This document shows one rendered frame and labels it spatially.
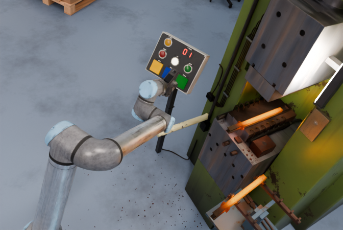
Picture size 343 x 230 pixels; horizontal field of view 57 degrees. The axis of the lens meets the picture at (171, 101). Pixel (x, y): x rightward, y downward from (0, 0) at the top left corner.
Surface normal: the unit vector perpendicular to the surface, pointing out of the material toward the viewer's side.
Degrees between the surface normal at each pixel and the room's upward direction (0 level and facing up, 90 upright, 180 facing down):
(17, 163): 0
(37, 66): 0
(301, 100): 90
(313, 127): 90
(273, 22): 90
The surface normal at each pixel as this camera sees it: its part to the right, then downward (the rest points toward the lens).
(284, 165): -0.84, 0.26
